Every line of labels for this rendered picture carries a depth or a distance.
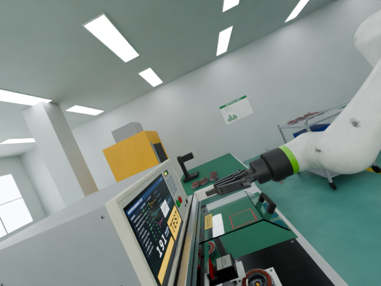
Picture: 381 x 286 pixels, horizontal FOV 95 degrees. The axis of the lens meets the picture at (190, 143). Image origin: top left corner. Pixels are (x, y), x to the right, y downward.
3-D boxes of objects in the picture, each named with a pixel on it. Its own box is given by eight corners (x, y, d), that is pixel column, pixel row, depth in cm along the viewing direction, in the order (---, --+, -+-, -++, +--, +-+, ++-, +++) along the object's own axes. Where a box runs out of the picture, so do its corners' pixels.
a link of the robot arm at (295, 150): (326, 158, 57) (310, 127, 58) (358, 161, 44) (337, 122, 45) (284, 175, 58) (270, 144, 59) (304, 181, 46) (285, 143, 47)
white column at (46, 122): (118, 234, 407) (59, 104, 400) (108, 247, 362) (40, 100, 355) (100, 242, 412) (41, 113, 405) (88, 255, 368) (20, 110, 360)
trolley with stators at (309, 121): (329, 160, 312) (307, 108, 310) (387, 173, 212) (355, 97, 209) (296, 173, 318) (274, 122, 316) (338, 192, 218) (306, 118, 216)
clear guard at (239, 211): (263, 198, 73) (257, 185, 73) (291, 230, 49) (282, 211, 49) (192, 226, 77) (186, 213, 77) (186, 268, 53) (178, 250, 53)
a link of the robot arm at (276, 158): (271, 143, 58) (283, 146, 49) (285, 176, 58) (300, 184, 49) (254, 151, 59) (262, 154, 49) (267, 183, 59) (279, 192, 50)
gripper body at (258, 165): (276, 183, 50) (245, 195, 51) (266, 176, 58) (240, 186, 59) (265, 159, 50) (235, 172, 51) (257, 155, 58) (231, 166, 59)
